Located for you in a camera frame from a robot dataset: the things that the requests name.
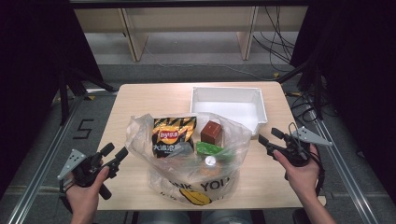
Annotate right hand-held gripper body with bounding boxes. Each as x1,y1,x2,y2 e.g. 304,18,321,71
278,125,333,167

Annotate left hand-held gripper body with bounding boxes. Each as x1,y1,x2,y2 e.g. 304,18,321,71
57,148,112,201

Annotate white plastic bin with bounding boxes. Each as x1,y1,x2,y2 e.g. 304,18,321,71
190,86,269,137

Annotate clear plastic shopping bag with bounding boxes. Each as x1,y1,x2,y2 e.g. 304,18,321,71
124,112,253,207

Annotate black yellow chips bag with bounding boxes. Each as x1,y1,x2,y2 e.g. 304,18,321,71
151,116,198,159

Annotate brown carton box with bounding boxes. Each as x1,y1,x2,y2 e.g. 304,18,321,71
200,120,224,147

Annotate orange drink bottle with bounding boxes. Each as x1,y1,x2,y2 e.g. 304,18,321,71
199,155,225,185

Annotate green snack packet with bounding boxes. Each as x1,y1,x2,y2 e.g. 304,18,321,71
194,141,234,161

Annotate person's right hand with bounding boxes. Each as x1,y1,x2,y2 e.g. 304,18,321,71
273,144,320,203

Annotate person's left hand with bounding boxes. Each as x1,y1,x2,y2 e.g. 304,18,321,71
64,166,110,217

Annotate black metal stand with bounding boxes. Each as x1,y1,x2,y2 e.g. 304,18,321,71
276,60,325,120
57,66,118,125

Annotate black curtain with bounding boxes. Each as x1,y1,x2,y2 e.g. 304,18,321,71
0,0,104,200
290,0,396,194

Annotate beige wooden desk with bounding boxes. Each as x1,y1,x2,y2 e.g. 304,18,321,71
74,6,309,63

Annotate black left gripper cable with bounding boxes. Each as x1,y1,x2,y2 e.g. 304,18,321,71
59,178,76,216

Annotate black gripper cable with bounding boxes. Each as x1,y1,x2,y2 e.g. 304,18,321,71
59,178,76,216
311,152,326,197

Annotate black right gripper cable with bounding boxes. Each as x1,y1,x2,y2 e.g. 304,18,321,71
311,152,326,197

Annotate black floor cables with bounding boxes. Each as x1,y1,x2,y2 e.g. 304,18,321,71
286,91,321,124

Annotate aluminium floor rail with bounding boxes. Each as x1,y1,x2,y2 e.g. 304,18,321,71
306,118,379,224
6,92,85,224

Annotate black hanging cables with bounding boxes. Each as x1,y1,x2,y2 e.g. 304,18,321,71
252,6,297,74

